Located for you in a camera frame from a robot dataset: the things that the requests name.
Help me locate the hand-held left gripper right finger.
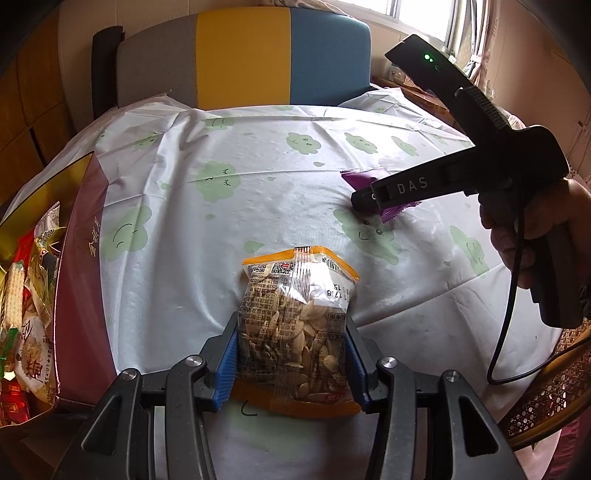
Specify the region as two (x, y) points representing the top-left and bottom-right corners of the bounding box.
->
(344, 318), (529, 480)

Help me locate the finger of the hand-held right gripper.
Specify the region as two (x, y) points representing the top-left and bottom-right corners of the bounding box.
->
(350, 185), (419, 215)

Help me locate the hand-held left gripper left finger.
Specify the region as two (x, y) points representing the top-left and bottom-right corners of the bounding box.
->
(53, 311), (241, 480)

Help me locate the purple snack packet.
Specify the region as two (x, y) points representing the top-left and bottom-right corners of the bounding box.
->
(340, 167), (421, 224)

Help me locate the orange clear seed packet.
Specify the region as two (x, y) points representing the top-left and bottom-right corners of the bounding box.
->
(228, 246), (362, 420)

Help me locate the gold tin box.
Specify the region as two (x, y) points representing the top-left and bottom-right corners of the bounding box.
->
(0, 150), (115, 444)

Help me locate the beige brown snack packet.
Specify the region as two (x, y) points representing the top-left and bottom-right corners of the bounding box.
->
(16, 295), (58, 402)

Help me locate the glossy red snack packet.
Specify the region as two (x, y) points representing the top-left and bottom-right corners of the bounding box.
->
(0, 378), (33, 428)

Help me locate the clear cracker packet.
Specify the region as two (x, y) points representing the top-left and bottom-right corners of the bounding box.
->
(34, 203), (63, 252)

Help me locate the person's right hand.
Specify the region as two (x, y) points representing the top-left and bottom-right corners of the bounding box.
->
(479, 178), (591, 291)

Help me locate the hanging floral curtain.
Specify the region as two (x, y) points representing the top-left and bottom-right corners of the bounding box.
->
(464, 46), (499, 102)

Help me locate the white printed plastic tablecloth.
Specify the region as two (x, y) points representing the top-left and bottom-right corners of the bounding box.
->
(0, 88), (573, 480)

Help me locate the window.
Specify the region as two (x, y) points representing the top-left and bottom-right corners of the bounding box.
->
(369, 0), (467, 56)

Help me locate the grey yellow blue chair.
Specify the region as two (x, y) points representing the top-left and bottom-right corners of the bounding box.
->
(115, 7), (372, 112)

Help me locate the wicker chair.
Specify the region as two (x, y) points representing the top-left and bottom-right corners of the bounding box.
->
(501, 318), (591, 450)

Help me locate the pink cloth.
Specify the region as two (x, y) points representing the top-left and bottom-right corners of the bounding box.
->
(512, 415), (591, 480)

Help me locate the black rolled mat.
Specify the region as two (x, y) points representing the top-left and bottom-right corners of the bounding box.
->
(91, 25), (125, 123)

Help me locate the wooden cabinet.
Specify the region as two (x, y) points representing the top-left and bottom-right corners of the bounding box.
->
(0, 9), (75, 204)

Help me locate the black cable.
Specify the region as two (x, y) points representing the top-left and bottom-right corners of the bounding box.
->
(486, 203), (568, 386)

